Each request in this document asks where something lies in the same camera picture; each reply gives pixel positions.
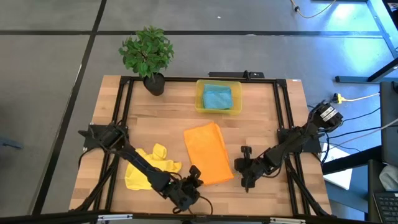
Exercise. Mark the yellow translucent plastic bin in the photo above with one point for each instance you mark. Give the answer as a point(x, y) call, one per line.
point(237, 93)

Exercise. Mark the black aluminium table frame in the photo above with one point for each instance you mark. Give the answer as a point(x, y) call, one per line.
point(281, 84)

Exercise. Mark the silver metal bracket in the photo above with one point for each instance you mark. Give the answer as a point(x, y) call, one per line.
point(115, 217)
point(287, 220)

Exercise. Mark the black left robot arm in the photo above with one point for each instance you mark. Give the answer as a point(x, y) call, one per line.
point(140, 165)

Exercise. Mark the yellow microfiber towel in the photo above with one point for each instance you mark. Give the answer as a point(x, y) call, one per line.
point(136, 177)

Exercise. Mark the white paper sheet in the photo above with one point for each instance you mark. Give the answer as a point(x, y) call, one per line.
point(340, 179)

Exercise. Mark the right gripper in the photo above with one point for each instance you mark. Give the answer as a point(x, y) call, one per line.
point(253, 169)

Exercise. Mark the dark grey monitor back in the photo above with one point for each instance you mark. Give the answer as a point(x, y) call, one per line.
point(388, 124)

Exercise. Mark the black bar device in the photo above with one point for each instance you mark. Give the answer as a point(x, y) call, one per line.
point(230, 74)

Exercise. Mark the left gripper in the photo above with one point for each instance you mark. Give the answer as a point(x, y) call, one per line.
point(186, 193)

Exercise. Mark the black rig crossbeam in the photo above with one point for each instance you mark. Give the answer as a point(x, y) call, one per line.
point(62, 216)

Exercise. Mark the yellow power plug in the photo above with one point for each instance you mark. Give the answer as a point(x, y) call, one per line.
point(339, 99)

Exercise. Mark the orange microfiber towel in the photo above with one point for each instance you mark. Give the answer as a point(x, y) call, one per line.
point(208, 155)

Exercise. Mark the black desk frame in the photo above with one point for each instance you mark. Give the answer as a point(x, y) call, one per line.
point(351, 79)

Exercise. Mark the black laptop keyboard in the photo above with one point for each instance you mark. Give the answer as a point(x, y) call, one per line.
point(387, 207)

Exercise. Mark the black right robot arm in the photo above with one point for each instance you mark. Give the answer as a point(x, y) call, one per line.
point(295, 143)

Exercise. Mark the green plant in black pot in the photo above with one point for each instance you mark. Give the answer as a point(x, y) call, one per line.
point(146, 53)

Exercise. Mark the blue microfiber towel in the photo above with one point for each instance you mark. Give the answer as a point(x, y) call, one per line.
point(217, 98)

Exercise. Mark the grey crumpled bag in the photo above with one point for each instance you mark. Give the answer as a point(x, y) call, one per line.
point(390, 177)

